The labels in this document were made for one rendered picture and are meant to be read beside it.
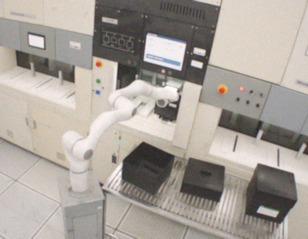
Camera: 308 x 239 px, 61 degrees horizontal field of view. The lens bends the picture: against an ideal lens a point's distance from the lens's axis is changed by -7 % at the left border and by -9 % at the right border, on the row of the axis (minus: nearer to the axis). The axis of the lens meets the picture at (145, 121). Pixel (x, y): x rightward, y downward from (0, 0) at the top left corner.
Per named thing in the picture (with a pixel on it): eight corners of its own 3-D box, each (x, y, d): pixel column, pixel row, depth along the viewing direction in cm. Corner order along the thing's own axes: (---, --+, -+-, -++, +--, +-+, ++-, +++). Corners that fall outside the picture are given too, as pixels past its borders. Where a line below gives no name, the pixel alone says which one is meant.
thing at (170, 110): (151, 116, 245) (155, 84, 228) (159, 106, 262) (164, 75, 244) (177, 125, 239) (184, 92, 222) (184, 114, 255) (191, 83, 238)
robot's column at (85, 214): (71, 263, 212) (62, 206, 171) (64, 236, 233) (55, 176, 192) (103, 255, 223) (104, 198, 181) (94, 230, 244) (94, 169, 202)
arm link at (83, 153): (69, 153, 172) (85, 167, 163) (62, 142, 163) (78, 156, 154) (125, 103, 190) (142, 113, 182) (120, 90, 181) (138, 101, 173)
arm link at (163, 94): (160, 79, 188) (179, 91, 214) (140, 85, 196) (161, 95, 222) (161, 93, 186) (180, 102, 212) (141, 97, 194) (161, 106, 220)
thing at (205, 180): (179, 192, 194) (183, 179, 187) (186, 165, 218) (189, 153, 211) (220, 202, 189) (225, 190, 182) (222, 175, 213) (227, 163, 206)
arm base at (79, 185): (68, 200, 176) (66, 180, 166) (63, 180, 190) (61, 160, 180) (96, 194, 183) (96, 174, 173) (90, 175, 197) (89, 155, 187)
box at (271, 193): (244, 214, 182) (257, 189, 168) (245, 186, 205) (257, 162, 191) (282, 225, 176) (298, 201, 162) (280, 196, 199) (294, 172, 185)
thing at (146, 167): (140, 157, 220) (142, 140, 210) (171, 173, 209) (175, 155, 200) (120, 178, 199) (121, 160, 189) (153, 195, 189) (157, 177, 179)
